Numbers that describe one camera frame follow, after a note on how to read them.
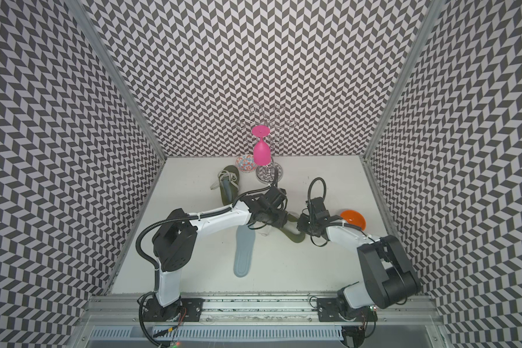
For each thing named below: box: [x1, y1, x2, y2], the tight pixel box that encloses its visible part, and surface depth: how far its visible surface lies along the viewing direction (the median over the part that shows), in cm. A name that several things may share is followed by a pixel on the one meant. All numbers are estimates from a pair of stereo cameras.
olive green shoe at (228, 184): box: [210, 165, 240, 206], surface depth 103 cm
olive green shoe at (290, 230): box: [279, 210, 306, 244], surface depth 91 cm
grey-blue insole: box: [233, 224, 256, 278], surface depth 86 cm
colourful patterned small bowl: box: [235, 154, 258, 174], surface depth 117 cm
